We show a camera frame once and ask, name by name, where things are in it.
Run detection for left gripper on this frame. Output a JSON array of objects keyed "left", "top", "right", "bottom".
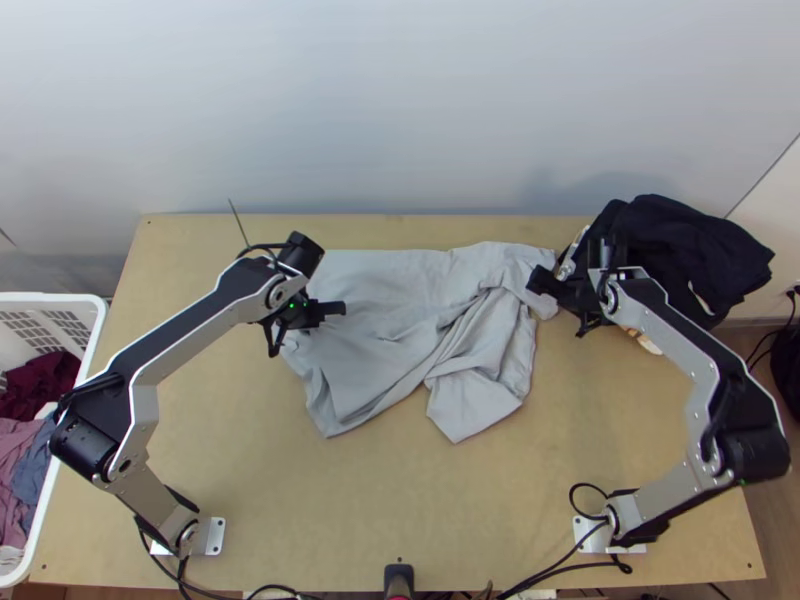
[{"left": 273, "top": 296, "right": 348, "bottom": 334}]

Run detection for grey t-shirt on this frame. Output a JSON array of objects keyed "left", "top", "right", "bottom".
[{"left": 274, "top": 242, "right": 561, "bottom": 445}]

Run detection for heap of clothes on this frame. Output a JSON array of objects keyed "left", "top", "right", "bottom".
[
  {"left": 556, "top": 193, "right": 776, "bottom": 358},
  {"left": 0, "top": 351, "right": 83, "bottom": 551}
]

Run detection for black bag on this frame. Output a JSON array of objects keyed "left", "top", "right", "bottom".
[{"left": 769, "top": 324, "right": 800, "bottom": 421}]

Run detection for white laundry basket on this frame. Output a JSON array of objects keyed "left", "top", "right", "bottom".
[{"left": 0, "top": 292, "right": 109, "bottom": 579}]

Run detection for black cable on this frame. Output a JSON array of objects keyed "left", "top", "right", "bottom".
[
  {"left": 568, "top": 481, "right": 613, "bottom": 521},
  {"left": 134, "top": 523, "right": 301, "bottom": 600},
  {"left": 499, "top": 548, "right": 634, "bottom": 600}
]

